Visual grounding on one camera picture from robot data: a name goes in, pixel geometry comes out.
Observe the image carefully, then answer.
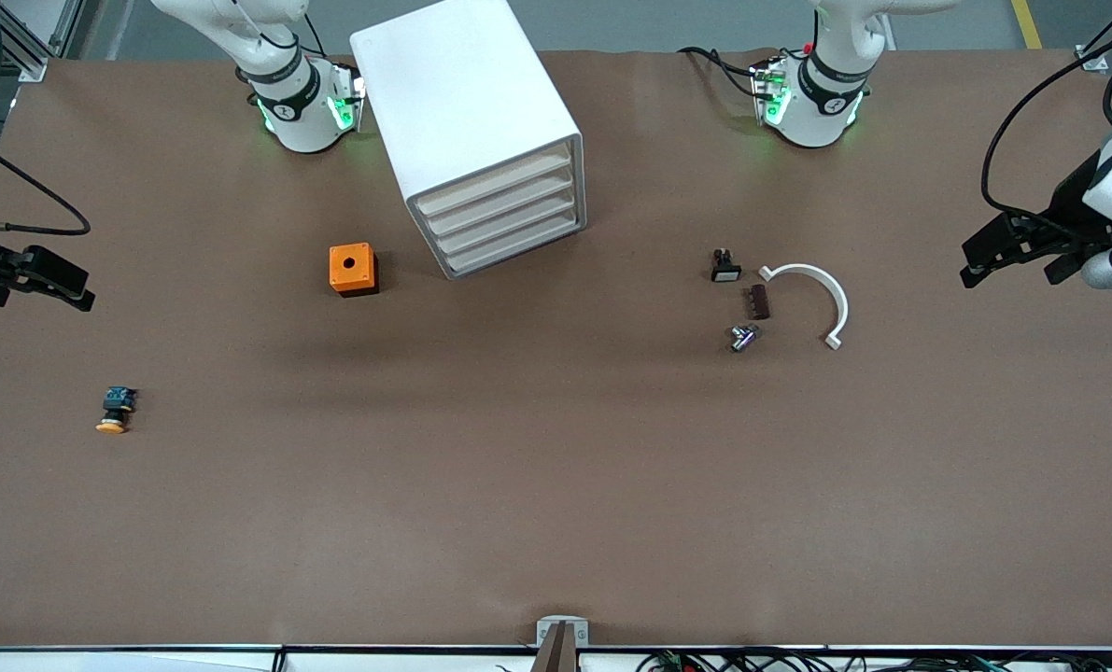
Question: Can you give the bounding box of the black arm base cable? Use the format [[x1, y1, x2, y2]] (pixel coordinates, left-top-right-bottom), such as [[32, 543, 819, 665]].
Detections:
[[677, 45, 773, 99]]

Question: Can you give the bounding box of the brown upright post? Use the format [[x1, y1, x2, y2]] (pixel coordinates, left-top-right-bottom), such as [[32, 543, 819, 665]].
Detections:
[[529, 623, 579, 672]]

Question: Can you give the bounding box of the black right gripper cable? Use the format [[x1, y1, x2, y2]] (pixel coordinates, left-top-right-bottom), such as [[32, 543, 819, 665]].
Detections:
[[0, 121, 91, 236]]

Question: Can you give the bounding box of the white cabinet drawer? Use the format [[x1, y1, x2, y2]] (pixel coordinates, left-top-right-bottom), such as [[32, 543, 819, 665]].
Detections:
[[442, 213, 583, 279], [423, 170, 577, 242], [415, 147, 577, 220], [432, 191, 579, 260]]

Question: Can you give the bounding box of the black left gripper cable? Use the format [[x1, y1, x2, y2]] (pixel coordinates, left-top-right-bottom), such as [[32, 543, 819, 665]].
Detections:
[[980, 28, 1112, 220]]

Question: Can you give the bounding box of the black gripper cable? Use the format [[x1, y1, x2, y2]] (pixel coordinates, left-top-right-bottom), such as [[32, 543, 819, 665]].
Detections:
[[980, 28, 1112, 220], [0, 121, 91, 236]]

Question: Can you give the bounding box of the white curved plastic bracket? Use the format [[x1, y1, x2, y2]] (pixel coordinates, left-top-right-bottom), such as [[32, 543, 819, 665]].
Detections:
[[758, 263, 851, 352]]

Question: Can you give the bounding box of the grey metal table bracket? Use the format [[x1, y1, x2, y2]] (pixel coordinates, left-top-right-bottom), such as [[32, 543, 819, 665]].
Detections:
[[536, 616, 590, 648]]

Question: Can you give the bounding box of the white drawer cabinet housing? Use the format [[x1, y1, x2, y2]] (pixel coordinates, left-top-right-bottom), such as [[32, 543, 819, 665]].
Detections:
[[348, 0, 587, 281]]

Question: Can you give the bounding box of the orange box with hole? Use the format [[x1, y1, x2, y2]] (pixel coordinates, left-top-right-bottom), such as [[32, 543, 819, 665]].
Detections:
[[329, 243, 380, 298]]

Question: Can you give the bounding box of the yellow push button switch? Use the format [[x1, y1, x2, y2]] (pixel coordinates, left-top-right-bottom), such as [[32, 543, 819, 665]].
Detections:
[[95, 386, 138, 435]]

